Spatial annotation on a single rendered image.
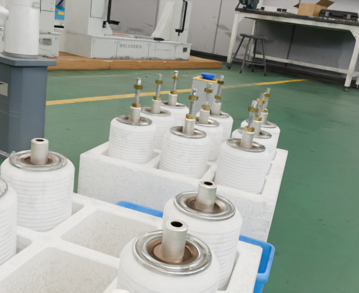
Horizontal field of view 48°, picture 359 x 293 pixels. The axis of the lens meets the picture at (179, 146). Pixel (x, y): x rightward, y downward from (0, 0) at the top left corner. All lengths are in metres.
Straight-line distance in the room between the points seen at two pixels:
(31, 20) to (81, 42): 2.34
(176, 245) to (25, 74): 0.93
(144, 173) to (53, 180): 0.27
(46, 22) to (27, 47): 2.02
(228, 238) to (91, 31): 3.18
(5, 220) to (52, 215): 0.10
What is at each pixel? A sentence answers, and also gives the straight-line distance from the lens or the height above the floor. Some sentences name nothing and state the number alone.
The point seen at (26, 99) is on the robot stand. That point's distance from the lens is 1.25.
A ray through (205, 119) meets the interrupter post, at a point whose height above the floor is 0.26.
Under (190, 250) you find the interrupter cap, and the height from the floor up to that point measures 0.25.
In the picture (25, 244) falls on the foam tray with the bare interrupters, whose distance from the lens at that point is 0.55.
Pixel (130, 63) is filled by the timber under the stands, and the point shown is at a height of 0.05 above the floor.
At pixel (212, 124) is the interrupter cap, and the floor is 0.25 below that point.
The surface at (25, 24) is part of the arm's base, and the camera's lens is 1.24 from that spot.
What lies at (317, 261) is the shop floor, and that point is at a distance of 0.98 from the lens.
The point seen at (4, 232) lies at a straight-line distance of 0.49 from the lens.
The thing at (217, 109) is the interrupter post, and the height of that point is 0.27.
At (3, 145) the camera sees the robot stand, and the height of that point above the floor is 0.04.
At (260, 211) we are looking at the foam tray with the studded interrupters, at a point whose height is 0.16.
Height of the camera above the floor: 0.46
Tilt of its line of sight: 17 degrees down
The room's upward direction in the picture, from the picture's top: 9 degrees clockwise
